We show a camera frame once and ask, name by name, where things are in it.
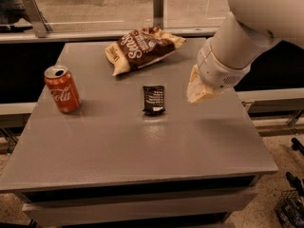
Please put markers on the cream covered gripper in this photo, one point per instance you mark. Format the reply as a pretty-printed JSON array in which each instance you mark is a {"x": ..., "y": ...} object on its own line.
[{"x": 218, "y": 67}]

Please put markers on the black rxbar chocolate bar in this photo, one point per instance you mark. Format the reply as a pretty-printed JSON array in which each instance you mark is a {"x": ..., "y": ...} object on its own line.
[{"x": 153, "y": 99}]

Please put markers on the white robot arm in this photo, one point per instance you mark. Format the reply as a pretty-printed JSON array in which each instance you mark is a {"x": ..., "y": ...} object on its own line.
[{"x": 251, "y": 28}]

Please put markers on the red coca-cola can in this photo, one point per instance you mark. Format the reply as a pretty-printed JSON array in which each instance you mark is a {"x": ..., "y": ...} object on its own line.
[{"x": 62, "y": 88}]

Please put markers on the brown white chip bag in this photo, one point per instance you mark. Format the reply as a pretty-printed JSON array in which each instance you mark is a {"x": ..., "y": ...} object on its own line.
[{"x": 140, "y": 48}]

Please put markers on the grey table drawer unit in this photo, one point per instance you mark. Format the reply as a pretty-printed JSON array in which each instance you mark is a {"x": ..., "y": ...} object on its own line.
[{"x": 179, "y": 201}]

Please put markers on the person sitting in background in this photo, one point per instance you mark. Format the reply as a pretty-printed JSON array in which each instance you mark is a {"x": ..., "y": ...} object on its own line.
[{"x": 11, "y": 11}]

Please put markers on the middle metal railing bracket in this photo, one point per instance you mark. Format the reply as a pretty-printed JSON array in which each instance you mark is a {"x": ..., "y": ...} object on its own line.
[{"x": 158, "y": 6}]

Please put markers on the metal railing bracket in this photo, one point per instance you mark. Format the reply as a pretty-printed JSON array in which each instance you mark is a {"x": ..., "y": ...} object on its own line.
[
  {"x": 158, "y": 6},
  {"x": 36, "y": 19}
]

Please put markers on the black wire basket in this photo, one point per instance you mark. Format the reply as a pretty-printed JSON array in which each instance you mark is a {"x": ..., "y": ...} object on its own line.
[{"x": 290, "y": 210}]

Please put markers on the left metal railing bracket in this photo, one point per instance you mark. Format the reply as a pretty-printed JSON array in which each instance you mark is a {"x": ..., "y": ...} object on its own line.
[{"x": 36, "y": 19}]

